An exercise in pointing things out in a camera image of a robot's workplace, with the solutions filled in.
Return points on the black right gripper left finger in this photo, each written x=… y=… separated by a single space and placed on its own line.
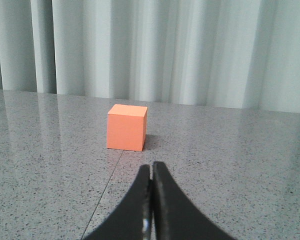
x=131 y=219

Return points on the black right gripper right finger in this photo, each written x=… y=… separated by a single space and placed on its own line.
x=175 y=216

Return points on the white pleated curtain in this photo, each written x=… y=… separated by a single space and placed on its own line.
x=222 y=53

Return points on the orange foam cube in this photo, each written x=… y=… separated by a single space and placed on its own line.
x=126 y=127

